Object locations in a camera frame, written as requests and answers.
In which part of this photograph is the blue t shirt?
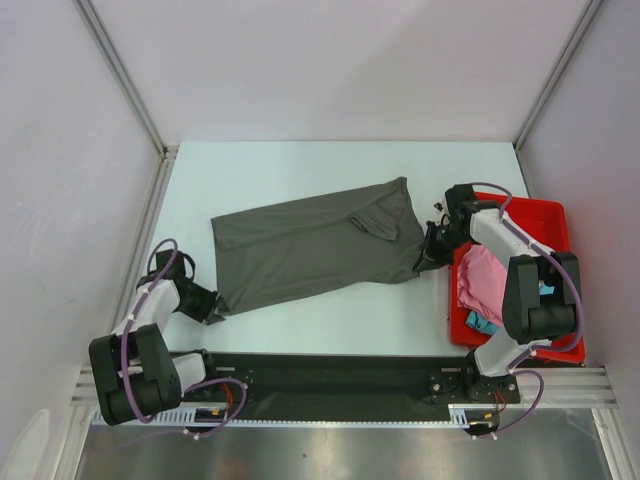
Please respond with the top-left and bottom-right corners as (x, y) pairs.
(466, 284), (554, 336)

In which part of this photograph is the right cable duct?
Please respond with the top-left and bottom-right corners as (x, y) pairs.
(448, 403), (505, 429)

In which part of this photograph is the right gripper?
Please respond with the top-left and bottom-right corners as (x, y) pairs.
(413, 220), (472, 273)

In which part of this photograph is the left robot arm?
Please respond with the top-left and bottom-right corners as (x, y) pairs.
(88, 249), (223, 426)

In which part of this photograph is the cable duct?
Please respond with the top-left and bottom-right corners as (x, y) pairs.
(448, 403), (505, 429)
(152, 405), (232, 428)

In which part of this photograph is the dark grey t shirt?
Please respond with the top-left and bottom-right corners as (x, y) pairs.
(211, 177), (424, 316)

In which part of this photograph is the left cable duct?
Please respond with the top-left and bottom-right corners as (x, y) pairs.
(152, 405), (232, 428)

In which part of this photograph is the left aluminium corner post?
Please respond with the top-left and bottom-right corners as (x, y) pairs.
(72, 0), (179, 161)

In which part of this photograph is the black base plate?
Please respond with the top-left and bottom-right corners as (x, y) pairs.
(167, 349), (521, 422)

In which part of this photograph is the right aluminium corner post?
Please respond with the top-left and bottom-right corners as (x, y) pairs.
(513, 0), (609, 151)

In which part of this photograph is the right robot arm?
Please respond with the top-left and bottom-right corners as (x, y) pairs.
(413, 183), (585, 403)

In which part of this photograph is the red plastic bin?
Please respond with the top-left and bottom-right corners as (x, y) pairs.
(448, 197), (586, 364)

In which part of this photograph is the aluminium corner post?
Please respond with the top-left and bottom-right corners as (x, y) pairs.
(72, 0), (179, 161)
(513, 0), (609, 151)

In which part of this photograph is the pink t shirt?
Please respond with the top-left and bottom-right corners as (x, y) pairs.
(456, 245), (507, 326)

